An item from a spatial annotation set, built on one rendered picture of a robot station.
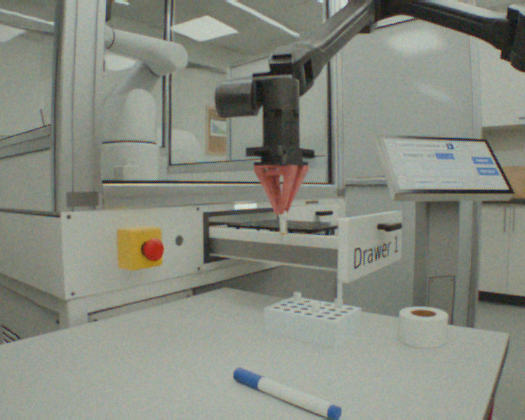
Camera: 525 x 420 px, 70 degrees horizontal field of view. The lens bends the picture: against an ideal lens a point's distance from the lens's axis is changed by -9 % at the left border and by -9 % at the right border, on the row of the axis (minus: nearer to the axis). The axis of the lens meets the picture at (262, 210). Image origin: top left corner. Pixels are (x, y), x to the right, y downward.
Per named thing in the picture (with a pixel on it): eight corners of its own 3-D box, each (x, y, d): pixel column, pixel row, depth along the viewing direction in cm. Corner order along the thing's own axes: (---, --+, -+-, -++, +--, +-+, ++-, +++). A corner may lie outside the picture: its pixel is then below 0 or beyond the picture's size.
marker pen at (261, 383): (342, 417, 37) (343, 403, 37) (333, 424, 36) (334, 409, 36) (242, 377, 47) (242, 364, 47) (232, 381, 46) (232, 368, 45)
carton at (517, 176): (530, 197, 347) (530, 167, 346) (525, 198, 324) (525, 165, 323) (486, 196, 375) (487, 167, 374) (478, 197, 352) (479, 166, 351)
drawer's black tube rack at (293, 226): (352, 251, 94) (352, 223, 93) (313, 262, 80) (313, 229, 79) (273, 244, 107) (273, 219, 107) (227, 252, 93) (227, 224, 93)
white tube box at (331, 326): (360, 331, 62) (361, 307, 62) (335, 348, 55) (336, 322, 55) (293, 317, 70) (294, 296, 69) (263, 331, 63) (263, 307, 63)
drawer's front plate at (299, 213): (338, 236, 137) (338, 203, 136) (290, 247, 114) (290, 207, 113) (333, 236, 138) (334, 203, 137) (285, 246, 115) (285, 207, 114)
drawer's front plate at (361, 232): (401, 259, 92) (402, 211, 92) (346, 283, 69) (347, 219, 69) (393, 258, 93) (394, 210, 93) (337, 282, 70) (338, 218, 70)
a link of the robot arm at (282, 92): (295, 69, 59) (302, 78, 64) (250, 72, 61) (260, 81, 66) (296, 115, 59) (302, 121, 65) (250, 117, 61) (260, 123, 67)
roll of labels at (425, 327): (406, 349, 54) (408, 321, 54) (392, 332, 61) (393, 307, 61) (454, 346, 54) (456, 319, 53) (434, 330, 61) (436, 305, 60)
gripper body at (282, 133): (243, 160, 61) (243, 110, 60) (281, 162, 69) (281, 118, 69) (281, 158, 57) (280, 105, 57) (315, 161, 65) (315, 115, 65)
